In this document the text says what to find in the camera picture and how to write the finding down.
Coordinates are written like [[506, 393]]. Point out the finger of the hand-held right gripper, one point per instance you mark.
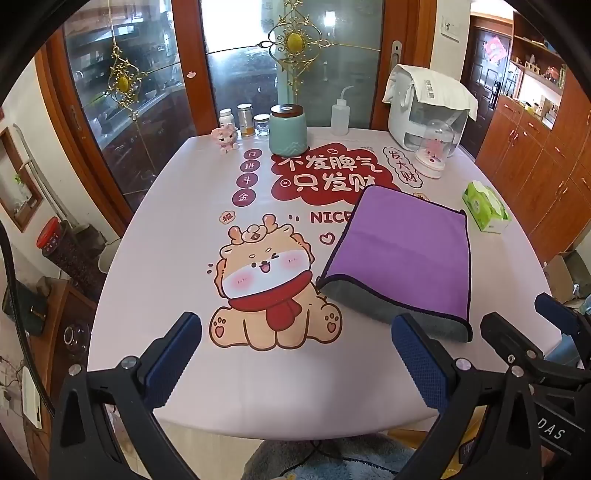
[[556, 314], [517, 341]]

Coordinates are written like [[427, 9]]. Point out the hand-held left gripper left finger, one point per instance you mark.
[[173, 357]]

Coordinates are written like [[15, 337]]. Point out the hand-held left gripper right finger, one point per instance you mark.
[[418, 364]]

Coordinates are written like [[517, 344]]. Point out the purple towel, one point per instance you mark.
[[401, 249]]

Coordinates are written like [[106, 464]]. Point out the cardboard box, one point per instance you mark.
[[561, 277]]

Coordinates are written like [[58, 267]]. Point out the pink printed tablecloth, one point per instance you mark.
[[184, 277]]

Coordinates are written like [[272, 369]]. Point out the glass bowl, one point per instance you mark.
[[76, 337]]

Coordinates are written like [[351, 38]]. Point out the wooden side table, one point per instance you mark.
[[55, 309]]

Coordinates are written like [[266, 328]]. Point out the green tissue box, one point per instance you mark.
[[485, 205]]

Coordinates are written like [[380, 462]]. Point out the blue fluffy rug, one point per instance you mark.
[[295, 461]]

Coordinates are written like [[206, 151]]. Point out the red lid jar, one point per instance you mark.
[[60, 249]]

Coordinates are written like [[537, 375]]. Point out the wooden cabinet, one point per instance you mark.
[[531, 157]]

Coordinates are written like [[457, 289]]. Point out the glass dome with pink figure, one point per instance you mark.
[[433, 147]]

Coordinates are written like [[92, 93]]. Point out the pink dragon figurine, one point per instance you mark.
[[225, 141]]

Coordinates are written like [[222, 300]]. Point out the dark wooden door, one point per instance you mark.
[[480, 92]]

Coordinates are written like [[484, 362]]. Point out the glass sliding door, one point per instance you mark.
[[152, 115], [249, 69]]

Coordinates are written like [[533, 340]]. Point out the white pill bottle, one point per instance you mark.
[[226, 119]]

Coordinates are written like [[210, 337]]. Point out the white water dispenser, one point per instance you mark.
[[404, 120]]

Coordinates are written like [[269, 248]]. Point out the glass jar with amber contents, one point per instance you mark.
[[245, 121]]

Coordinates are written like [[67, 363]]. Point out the small glass jar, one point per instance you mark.
[[262, 125]]

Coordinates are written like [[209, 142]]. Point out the teal ceramic canister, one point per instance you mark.
[[288, 131]]

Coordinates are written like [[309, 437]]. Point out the white cloth cover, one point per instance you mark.
[[438, 85]]

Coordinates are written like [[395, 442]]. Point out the white squeeze bottle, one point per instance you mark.
[[339, 117]]

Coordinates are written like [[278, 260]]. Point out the red door decoration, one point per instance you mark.
[[495, 50]]

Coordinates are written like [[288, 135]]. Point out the gold door ornament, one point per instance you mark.
[[123, 83], [294, 40]]

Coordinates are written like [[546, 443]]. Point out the white wall switch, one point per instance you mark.
[[450, 28]]

